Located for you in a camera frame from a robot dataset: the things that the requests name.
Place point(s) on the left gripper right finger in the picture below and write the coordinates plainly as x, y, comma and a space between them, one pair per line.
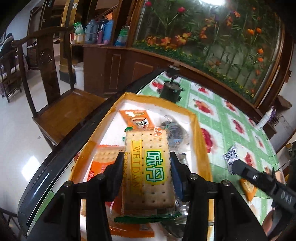
201, 196

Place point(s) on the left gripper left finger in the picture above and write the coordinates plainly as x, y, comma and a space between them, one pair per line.
102, 188

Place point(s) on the orange soda cracker bag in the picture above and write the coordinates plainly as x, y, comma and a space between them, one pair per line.
248, 189

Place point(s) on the green yellow Weidan cracker pack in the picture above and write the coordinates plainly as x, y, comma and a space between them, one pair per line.
148, 193

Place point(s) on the blue white patterned candy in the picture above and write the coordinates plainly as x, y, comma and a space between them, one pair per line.
230, 157

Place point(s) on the person hand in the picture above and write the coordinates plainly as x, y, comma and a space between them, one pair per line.
273, 217

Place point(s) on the red orange cracker pack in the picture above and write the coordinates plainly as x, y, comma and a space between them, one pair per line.
105, 155

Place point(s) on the yellow snack storage box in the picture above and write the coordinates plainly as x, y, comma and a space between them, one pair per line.
112, 131

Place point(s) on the silver foil snack bag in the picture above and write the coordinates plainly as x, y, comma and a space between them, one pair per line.
177, 136

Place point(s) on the green fruit pattern tablecloth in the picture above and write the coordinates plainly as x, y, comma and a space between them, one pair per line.
223, 126

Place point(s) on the small orange snack packet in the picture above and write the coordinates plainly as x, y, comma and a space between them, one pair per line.
137, 119

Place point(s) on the white spray bottle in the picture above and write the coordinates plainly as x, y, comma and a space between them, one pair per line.
264, 119

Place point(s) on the wooden chair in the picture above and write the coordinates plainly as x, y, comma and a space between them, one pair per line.
66, 110

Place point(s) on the black round canister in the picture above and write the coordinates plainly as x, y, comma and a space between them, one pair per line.
171, 91

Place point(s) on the small black jar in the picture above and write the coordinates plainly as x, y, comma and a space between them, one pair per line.
172, 71

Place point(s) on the white bucket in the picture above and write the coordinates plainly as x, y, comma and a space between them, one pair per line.
79, 75

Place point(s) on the flower painted glass panel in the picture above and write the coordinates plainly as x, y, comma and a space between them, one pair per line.
235, 42

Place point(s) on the dark wooden shelf cabinet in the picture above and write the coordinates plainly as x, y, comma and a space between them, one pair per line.
108, 68

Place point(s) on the grey water jug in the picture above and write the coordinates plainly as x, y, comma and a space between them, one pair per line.
91, 31

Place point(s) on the blue water bottle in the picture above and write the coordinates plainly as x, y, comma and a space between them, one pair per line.
107, 31

